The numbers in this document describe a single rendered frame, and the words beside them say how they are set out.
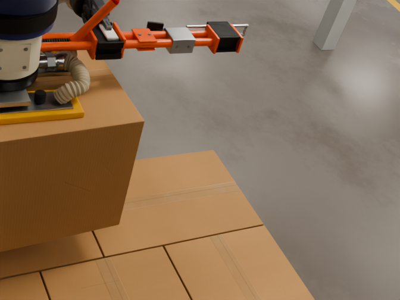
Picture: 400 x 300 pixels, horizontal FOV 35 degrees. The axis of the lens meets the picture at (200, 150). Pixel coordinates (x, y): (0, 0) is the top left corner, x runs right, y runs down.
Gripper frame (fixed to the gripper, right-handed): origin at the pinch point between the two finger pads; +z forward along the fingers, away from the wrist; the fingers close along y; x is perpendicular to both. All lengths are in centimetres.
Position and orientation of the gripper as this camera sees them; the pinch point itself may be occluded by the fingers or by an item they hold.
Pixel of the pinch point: (107, 39)
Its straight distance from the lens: 168.4
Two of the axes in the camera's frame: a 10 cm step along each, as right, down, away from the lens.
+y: -2.6, 7.4, 6.2
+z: 4.3, 6.6, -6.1
